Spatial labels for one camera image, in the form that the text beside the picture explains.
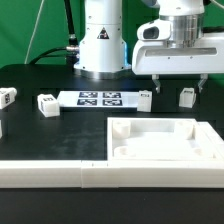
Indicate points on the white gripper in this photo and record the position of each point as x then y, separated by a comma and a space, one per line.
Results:
178, 46

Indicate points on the white square tabletop part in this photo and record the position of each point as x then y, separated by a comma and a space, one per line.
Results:
162, 139

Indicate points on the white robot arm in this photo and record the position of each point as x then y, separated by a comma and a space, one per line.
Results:
102, 51

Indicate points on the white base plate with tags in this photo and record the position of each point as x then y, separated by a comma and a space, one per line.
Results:
98, 99

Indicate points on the white front fence wall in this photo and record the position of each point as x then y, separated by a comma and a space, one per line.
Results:
110, 174

